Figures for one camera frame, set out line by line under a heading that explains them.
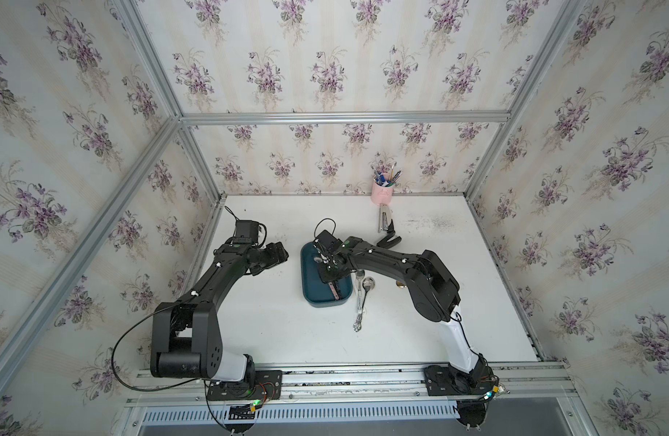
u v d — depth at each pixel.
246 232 0.69
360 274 0.94
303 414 0.76
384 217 1.11
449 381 0.67
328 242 0.75
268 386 0.72
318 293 0.88
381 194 1.13
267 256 0.78
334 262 0.70
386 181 1.11
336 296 0.88
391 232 1.07
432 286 0.53
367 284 0.93
